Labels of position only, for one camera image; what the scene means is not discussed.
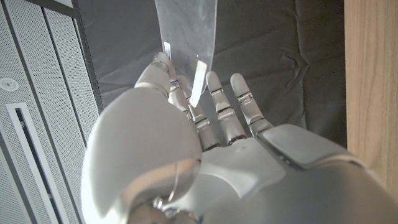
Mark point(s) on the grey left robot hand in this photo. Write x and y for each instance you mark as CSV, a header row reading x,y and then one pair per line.
x,y
242,180

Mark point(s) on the clear plastic screen protector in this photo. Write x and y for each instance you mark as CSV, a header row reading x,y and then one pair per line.
x,y
189,28

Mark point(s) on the black curtain backdrop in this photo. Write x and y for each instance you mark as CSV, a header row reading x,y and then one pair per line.
x,y
264,46

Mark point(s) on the white ceiling vent slot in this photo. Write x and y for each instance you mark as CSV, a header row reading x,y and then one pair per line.
x,y
31,155

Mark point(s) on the round white ceiling fixture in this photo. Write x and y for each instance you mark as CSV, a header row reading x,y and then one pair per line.
x,y
8,84

